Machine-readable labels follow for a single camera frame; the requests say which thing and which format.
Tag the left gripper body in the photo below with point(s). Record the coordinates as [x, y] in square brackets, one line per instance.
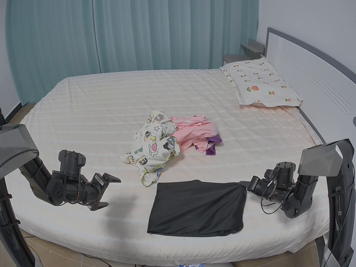
[93, 192]

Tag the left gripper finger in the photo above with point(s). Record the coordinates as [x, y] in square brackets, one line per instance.
[100, 206]
[112, 179]

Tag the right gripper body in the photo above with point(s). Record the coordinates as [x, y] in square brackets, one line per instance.
[257, 186]

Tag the black T-shirt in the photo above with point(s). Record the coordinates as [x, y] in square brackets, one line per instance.
[194, 207]

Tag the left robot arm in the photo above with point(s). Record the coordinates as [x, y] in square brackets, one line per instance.
[33, 177]

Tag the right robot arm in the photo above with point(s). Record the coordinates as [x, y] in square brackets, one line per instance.
[319, 160]

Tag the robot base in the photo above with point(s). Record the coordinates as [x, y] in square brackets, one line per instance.
[192, 265]

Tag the bed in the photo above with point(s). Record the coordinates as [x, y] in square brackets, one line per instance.
[97, 107]

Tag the white printed garment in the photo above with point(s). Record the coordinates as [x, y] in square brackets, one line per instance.
[150, 146]

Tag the purple garment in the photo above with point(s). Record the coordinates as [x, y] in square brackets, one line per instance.
[212, 146]

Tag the pink garment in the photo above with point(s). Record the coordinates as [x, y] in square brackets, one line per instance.
[194, 129]

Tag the white printed pillow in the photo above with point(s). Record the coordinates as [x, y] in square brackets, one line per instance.
[261, 81]

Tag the grey bedside table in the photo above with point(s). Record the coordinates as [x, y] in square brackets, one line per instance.
[239, 57]

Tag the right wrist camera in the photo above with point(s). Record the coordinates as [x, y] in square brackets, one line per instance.
[269, 174]

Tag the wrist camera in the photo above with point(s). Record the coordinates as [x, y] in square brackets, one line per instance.
[80, 160]
[269, 174]

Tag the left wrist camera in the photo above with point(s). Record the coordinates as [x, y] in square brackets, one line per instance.
[80, 160]

